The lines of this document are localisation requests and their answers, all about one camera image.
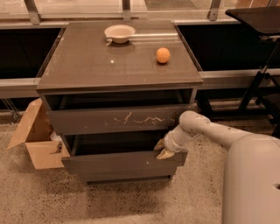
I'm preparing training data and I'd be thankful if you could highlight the white bowl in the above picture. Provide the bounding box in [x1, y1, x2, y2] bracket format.
[104, 24, 136, 44]

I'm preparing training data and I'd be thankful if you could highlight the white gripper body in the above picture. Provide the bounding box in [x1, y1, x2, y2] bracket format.
[164, 131, 186, 153]

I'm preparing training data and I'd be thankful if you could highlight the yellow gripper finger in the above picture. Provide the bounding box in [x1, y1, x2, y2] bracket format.
[154, 139, 165, 151]
[157, 149, 175, 159]

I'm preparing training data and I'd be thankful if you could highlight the grey drawer cabinet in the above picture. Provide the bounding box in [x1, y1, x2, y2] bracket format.
[35, 19, 204, 186]

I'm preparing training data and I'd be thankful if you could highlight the grey drawer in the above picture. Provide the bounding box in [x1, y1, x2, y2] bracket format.
[45, 89, 192, 135]
[60, 129, 189, 183]

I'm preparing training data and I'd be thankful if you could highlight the open cardboard box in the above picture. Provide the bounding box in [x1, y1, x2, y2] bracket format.
[8, 99, 69, 169]

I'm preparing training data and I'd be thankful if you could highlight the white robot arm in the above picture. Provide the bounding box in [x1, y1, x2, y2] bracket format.
[154, 111, 280, 224]

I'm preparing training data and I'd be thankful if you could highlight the grey top drawer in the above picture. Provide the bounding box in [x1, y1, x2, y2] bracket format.
[45, 89, 192, 135]

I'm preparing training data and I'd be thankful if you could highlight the black office chair base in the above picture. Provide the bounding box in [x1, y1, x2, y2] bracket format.
[258, 94, 280, 138]

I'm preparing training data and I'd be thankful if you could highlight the black side table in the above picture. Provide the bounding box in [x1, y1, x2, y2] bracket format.
[193, 6, 280, 113]

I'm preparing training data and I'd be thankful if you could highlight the orange fruit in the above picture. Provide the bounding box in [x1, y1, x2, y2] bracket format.
[156, 47, 171, 64]

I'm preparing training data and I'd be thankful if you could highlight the metal window railing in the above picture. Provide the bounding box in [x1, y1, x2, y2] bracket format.
[0, 0, 279, 99]

